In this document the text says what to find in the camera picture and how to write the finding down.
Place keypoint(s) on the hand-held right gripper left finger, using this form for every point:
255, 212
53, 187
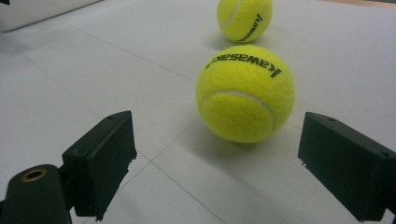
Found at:
99, 161

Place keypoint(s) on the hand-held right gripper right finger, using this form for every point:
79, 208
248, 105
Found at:
348, 165

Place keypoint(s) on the yellow tennis ball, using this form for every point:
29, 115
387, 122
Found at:
246, 102
244, 18

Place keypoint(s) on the white board sheet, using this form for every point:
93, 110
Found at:
93, 77

